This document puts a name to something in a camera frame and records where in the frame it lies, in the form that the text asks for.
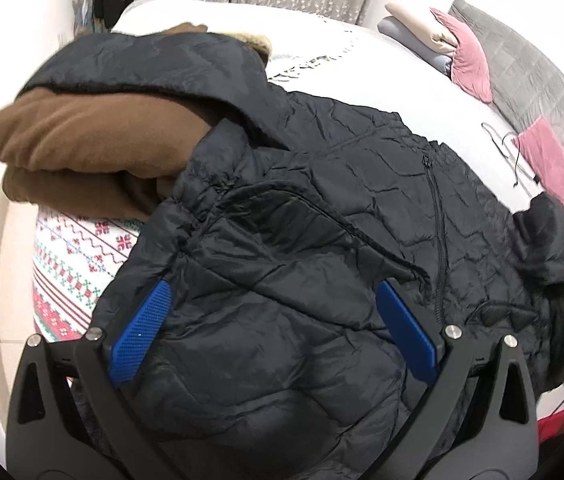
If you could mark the pink pillow on stack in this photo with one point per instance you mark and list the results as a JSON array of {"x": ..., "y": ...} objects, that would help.
[{"x": 469, "y": 67}]

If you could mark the patterned knit blanket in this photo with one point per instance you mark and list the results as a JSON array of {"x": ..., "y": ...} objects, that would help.
[{"x": 75, "y": 259}]

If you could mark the beige folded blanket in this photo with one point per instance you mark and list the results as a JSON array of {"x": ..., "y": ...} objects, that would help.
[{"x": 424, "y": 26}]

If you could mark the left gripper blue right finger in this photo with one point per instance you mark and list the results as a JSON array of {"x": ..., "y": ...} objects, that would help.
[{"x": 476, "y": 419}]

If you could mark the grey quilted headboard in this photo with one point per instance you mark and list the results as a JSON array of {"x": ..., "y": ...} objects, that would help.
[{"x": 525, "y": 83}]

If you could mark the black folded coat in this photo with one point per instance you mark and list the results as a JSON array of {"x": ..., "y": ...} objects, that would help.
[{"x": 554, "y": 373}]

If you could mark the blue grey folded blanket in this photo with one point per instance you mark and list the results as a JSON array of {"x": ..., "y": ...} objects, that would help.
[{"x": 393, "y": 28}]

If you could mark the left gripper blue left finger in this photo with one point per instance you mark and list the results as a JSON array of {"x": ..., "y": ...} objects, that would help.
[{"x": 45, "y": 436}]

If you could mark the pink pillow near headboard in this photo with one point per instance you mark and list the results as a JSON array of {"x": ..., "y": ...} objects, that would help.
[{"x": 544, "y": 153}]

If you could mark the black quilted puffer jacket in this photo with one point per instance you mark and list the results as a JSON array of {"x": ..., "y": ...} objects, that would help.
[{"x": 273, "y": 361}]

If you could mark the brown folded fleece garment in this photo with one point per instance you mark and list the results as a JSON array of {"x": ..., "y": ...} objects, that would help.
[{"x": 114, "y": 155}]

